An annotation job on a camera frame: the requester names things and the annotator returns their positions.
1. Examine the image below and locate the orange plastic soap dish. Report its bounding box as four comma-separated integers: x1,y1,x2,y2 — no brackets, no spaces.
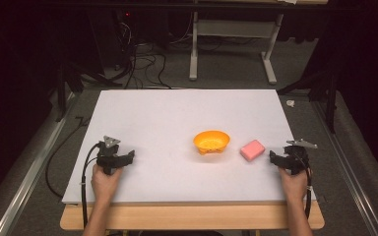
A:
192,130,231,156

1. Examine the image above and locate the white metal desk frame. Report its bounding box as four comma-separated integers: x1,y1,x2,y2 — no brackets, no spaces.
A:
188,10,285,86

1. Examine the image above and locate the pink soap bar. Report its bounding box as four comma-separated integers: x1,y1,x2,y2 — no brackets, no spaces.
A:
239,139,267,162

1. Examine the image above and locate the black metal stand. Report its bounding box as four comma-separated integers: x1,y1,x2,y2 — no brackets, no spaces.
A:
276,70,340,135
54,60,123,123

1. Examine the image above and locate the white foam board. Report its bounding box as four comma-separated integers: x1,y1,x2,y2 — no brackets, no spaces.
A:
61,88,318,206

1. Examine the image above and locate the person's left hand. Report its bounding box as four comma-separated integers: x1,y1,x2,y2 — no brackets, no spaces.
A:
91,163,124,205

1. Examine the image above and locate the wooden table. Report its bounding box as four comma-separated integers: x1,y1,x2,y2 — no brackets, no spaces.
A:
59,200,326,232

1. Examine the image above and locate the aluminium floor rail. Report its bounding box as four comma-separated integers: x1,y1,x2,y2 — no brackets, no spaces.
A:
0,92,78,236
310,99,378,236

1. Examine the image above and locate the person's right hand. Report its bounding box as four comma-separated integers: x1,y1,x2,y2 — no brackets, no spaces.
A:
278,166,310,204

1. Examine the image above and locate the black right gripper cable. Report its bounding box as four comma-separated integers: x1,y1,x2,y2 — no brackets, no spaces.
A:
302,159,313,220

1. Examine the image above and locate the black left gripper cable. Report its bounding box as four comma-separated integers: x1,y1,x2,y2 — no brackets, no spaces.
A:
80,142,102,230

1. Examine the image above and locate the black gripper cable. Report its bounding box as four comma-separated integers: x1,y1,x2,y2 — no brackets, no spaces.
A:
302,159,313,220
80,142,102,230

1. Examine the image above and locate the thin black floor cable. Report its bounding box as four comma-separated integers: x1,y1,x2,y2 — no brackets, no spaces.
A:
44,115,93,200

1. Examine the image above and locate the tangle of black floor cables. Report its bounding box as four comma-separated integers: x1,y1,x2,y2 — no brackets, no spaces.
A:
110,18,173,90

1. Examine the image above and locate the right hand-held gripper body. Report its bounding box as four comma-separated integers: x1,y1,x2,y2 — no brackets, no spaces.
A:
283,138,319,176

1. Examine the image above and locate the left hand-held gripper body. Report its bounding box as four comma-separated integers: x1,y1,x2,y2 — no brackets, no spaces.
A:
95,135,124,176

